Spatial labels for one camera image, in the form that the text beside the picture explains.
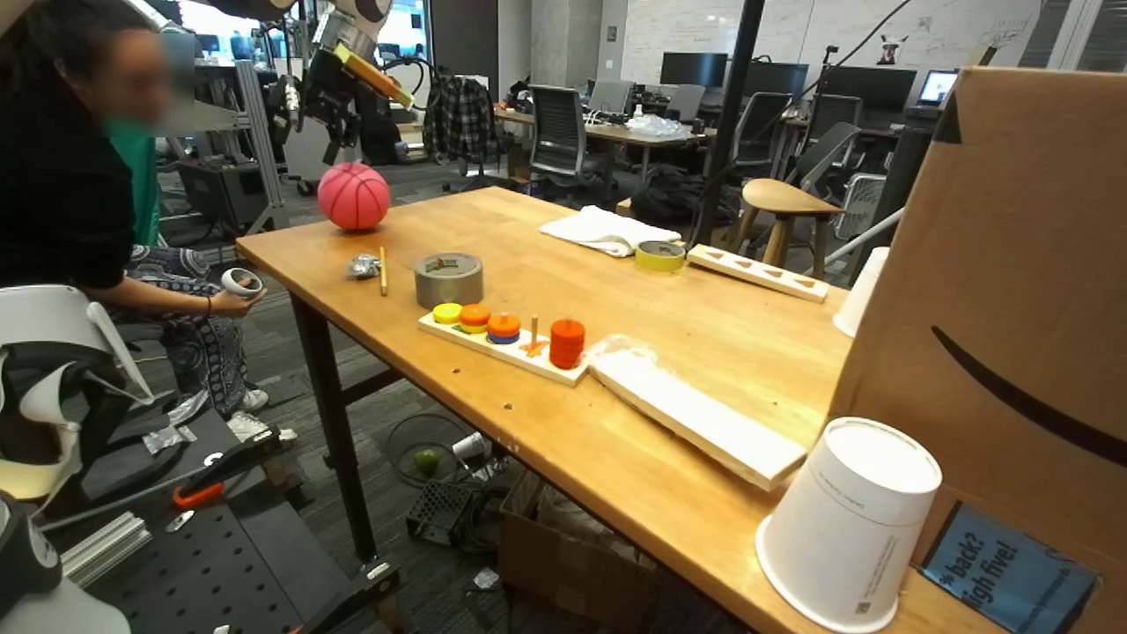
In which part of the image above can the pink mini basketball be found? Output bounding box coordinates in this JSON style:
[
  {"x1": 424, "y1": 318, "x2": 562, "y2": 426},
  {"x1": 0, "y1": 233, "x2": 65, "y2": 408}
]
[{"x1": 318, "y1": 162, "x2": 392, "y2": 233}]

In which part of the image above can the red cylinder toy piece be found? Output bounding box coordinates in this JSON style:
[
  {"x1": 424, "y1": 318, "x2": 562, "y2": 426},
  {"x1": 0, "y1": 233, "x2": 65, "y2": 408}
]
[{"x1": 549, "y1": 318, "x2": 584, "y2": 371}]

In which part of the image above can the wooden stacking toy tray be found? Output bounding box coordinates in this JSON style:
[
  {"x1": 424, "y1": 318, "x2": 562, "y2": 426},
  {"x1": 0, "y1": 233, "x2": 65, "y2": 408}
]
[{"x1": 418, "y1": 313, "x2": 594, "y2": 384}]

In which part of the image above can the folded white cloth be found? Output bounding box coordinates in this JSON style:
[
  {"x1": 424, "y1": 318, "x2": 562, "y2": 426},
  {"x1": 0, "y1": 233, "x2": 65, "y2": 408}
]
[{"x1": 543, "y1": 203, "x2": 679, "y2": 259}]

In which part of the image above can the small yellow-green container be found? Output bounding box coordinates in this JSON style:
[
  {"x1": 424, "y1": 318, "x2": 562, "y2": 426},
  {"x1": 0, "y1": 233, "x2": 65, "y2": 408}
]
[{"x1": 633, "y1": 241, "x2": 687, "y2": 274}]

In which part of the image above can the wooden strip with holes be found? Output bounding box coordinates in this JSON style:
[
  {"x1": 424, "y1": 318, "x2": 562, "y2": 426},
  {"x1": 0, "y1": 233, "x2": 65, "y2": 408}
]
[{"x1": 687, "y1": 243, "x2": 828, "y2": 303}]

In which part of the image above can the black office chair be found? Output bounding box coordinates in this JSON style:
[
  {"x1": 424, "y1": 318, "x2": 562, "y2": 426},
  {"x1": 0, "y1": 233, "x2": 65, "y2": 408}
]
[{"x1": 533, "y1": 84, "x2": 584, "y2": 199}]

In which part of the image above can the crumpled silver foil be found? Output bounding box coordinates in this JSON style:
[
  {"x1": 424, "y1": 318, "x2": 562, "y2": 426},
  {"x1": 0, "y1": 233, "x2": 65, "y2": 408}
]
[{"x1": 350, "y1": 254, "x2": 381, "y2": 281}]

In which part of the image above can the light wooden block board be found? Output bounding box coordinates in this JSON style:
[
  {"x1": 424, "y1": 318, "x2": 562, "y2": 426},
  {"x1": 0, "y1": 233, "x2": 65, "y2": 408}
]
[{"x1": 591, "y1": 338, "x2": 807, "y2": 493}]

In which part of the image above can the round wooden stool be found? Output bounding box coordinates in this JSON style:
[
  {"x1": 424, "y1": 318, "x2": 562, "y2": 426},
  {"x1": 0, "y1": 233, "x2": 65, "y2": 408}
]
[{"x1": 736, "y1": 175, "x2": 840, "y2": 274}]

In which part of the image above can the white paper cup near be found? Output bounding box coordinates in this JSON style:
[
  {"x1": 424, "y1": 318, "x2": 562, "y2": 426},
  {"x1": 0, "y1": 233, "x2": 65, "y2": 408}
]
[{"x1": 755, "y1": 417, "x2": 945, "y2": 634}]

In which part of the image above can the black vertical pole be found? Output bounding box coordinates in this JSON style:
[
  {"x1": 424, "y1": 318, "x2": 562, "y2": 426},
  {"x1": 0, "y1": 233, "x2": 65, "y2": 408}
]
[{"x1": 693, "y1": 0, "x2": 766, "y2": 241}]

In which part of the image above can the black perforated metal plate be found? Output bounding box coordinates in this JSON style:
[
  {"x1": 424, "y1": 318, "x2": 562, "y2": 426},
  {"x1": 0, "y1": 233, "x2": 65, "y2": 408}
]
[{"x1": 95, "y1": 488, "x2": 396, "y2": 634}]

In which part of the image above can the large cardboard shipping box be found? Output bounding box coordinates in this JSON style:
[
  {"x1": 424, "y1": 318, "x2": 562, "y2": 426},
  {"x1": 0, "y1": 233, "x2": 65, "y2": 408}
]
[{"x1": 833, "y1": 67, "x2": 1127, "y2": 634}]

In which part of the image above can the seated person in patterned pants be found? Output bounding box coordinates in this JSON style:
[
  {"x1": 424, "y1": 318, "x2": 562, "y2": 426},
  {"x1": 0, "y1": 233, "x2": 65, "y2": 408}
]
[{"x1": 0, "y1": 0, "x2": 268, "y2": 417}]

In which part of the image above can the dark orange ring toy piece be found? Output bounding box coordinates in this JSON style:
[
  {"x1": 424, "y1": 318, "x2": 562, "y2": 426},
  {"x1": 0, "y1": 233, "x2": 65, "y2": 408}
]
[{"x1": 459, "y1": 303, "x2": 489, "y2": 331}]

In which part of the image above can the yellow-green ring toy piece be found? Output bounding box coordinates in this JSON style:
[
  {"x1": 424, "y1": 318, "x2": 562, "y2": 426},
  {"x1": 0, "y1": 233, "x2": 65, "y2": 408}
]
[{"x1": 430, "y1": 303, "x2": 463, "y2": 324}]

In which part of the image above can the grey duct tape roll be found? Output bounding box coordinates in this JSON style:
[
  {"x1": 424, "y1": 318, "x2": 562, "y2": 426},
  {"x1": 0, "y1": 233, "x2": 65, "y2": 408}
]
[{"x1": 417, "y1": 254, "x2": 484, "y2": 311}]

